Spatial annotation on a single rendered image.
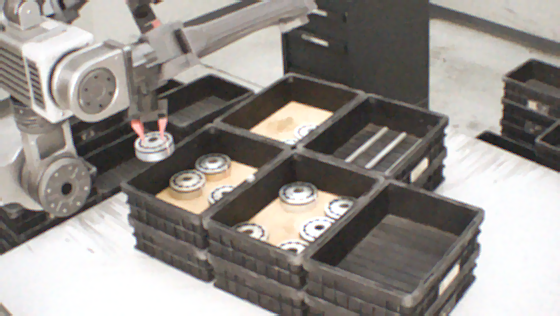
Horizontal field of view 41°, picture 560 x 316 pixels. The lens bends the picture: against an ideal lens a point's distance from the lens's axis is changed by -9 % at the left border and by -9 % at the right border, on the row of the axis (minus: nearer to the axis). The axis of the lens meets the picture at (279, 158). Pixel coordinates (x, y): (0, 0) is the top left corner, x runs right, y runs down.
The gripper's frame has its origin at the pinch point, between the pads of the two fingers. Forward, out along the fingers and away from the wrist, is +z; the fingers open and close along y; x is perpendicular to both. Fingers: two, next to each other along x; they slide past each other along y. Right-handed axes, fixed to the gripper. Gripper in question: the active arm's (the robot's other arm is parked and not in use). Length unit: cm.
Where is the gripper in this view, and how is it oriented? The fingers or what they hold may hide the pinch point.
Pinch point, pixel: (152, 137)
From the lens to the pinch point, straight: 214.8
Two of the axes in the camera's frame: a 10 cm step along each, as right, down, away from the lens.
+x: 1.2, 4.8, -8.7
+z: 0.9, 8.7, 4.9
